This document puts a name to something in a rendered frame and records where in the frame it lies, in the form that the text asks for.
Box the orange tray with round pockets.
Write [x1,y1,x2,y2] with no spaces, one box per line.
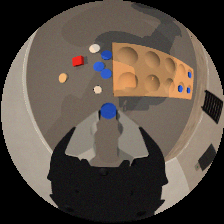
[112,43,193,99]

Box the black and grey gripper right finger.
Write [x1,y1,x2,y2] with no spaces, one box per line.
[116,110,168,186]

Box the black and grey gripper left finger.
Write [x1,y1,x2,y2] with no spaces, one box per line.
[47,110,101,181]

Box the red block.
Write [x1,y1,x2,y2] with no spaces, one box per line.
[72,56,84,67]

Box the orange disc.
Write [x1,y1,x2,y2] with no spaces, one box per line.
[59,73,68,83]

